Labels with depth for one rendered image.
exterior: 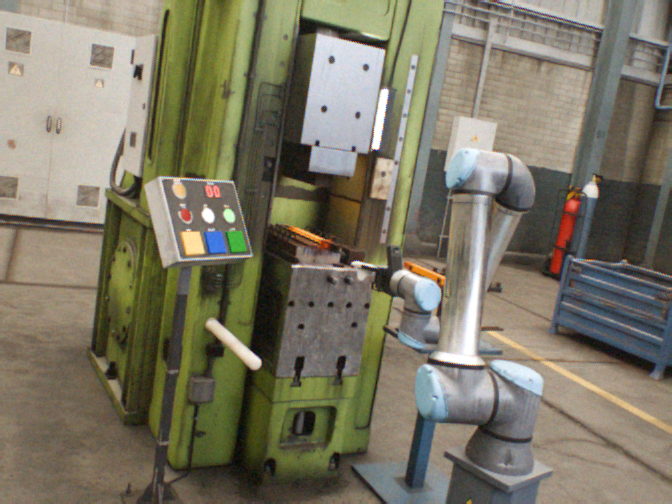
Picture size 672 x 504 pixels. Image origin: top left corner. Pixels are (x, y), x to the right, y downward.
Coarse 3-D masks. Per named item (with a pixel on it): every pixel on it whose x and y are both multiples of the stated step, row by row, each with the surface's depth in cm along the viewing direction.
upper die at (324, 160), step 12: (288, 144) 283; (300, 144) 273; (288, 156) 282; (300, 156) 273; (312, 156) 266; (324, 156) 268; (336, 156) 271; (348, 156) 273; (300, 168) 272; (312, 168) 267; (324, 168) 269; (336, 168) 272; (348, 168) 274
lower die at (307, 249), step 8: (272, 232) 296; (296, 232) 294; (280, 240) 284; (296, 240) 282; (304, 240) 282; (312, 240) 281; (288, 248) 277; (296, 248) 271; (304, 248) 273; (312, 248) 275; (320, 248) 276; (296, 256) 272; (304, 256) 274; (312, 256) 276; (320, 256) 277; (328, 256) 279; (336, 256) 281; (328, 264) 280
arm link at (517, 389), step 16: (496, 368) 191; (512, 368) 193; (528, 368) 198; (496, 384) 188; (512, 384) 188; (528, 384) 187; (496, 400) 186; (512, 400) 188; (528, 400) 188; (496, 416) 188; (512, 416) 188; (528, 416) 190; (496, 432) 191; (512, 432) 190; (528, 432) 191
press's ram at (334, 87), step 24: (312, 48) 258; (336, 48) 261; (360, 48) 265; (312, 72) 258; (336, 72) 263; (360, 72) 268; (312, 96) 260; (336, 96) 265; (360, 96) 270; (288, 120) 272; (312, 120) 263; (336, 120) 267; (360, 120) 272; (312, 144) 265; (336, 144) 270; (360, 144) 275
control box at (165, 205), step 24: (168, 192) 224; (192, 192) 233; (216, 192) 241; (168, 216) 221; (192, 216) 229; (216, 216) 238; (240, 216) 248; (168, 240) 222; (168, 264) 222; (192, 264) 230
